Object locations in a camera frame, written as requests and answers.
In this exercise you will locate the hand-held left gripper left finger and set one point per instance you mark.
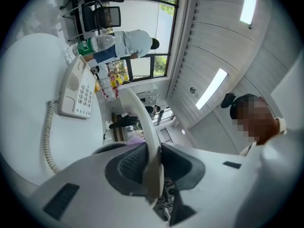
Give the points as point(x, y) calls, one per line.
point(127, 168)

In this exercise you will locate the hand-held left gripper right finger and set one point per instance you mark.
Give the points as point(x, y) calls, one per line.
point(184, 168)

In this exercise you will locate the purple cloth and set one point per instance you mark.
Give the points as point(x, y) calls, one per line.
point(136, 140)

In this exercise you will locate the beige telephone base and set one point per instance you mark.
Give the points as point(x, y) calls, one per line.
point(77, 89)

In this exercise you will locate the black ceiling vent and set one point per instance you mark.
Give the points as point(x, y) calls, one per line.
point(166, 135)

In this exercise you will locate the white drawer cabinet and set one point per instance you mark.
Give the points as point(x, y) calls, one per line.
point(149, 94)

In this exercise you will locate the round ceiling smoke detector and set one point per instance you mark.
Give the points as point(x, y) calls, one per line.
point(192, 90)

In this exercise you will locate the long ceiling light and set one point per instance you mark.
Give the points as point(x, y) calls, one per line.
point(211, 89)
point(248, 3)

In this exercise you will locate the clear red label bottle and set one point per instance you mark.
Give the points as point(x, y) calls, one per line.
point(105, 87)

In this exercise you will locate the person's head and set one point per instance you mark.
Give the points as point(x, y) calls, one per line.
point(254, 117)

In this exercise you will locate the yellow toy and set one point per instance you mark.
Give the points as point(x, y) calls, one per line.
point(117, 79)

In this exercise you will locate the clear green label water bottle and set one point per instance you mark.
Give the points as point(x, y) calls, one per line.
point(89, 46)

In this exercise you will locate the black framed window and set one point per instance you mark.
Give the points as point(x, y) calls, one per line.
point(174, 27)

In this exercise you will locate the black mesh office chair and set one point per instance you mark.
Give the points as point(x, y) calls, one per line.
point(104, 18)

